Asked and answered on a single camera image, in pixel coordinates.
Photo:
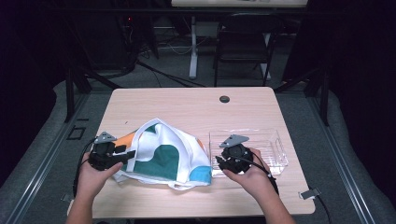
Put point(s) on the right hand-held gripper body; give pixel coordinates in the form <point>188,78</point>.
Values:
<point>236,155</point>

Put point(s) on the white teal orange tote bag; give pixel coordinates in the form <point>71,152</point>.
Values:
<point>165,155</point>

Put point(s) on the person's right hand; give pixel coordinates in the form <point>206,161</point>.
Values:
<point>255,179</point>

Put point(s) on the grey metal table clip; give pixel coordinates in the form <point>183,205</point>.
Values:
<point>66,197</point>
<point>308,193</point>

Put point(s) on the person's left hand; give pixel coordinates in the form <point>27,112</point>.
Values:
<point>93,180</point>

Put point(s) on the dark table grommet hole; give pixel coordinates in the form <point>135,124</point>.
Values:
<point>224,99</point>

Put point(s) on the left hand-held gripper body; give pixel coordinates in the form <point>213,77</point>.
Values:
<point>101,157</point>

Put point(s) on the black folding chair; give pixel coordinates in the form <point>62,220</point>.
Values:
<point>246,40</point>

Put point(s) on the white desk leg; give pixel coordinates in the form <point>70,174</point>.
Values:
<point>193,62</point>

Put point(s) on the clear plastic tray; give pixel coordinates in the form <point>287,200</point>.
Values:
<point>271,146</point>

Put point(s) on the black metal stand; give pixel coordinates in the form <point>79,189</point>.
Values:
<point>70,93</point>
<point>325,99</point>

